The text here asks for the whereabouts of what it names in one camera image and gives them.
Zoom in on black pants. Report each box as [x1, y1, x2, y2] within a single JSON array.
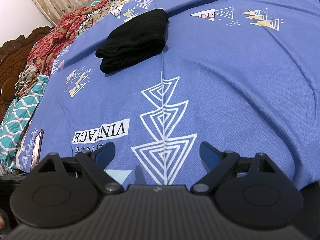
[[95, 9, 169, 74]]

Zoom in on person's left hand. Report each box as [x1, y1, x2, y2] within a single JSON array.
[[0, 216, 5, 230]]

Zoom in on teal white patterned quilt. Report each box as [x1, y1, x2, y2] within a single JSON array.
[[1, 74, 49, 172]]

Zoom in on blue patterned bedsheet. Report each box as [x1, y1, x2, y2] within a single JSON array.
[[16, 0, 319, 188]]

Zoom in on crumpled floral cloth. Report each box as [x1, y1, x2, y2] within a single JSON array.
[[15, 64, 39, 99]]

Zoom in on red floral blanket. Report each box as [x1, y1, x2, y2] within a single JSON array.
[[25, 0, 132, 76]]

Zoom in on carved wooden headboard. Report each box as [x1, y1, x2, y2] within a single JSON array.
[[0, 26, 51, 119]]

